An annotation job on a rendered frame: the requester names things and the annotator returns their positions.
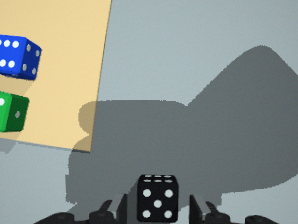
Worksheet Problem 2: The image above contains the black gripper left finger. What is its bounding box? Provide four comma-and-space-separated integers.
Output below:
34, 193, 127, 224

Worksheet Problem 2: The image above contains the black die with white pips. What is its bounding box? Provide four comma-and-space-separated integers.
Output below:
137, 175, 179, 223

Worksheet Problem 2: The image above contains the blue die with white pips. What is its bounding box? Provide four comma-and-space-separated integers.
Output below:
0, 34, 42, 80

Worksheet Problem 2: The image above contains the green die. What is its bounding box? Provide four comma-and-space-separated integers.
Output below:
0, 91, 29, 133

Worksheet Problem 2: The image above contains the beige square mat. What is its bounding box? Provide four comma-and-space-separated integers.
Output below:
0, 0, 112, 151

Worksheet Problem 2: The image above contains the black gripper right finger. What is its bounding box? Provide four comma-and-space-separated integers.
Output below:
189, 195, 278, 224

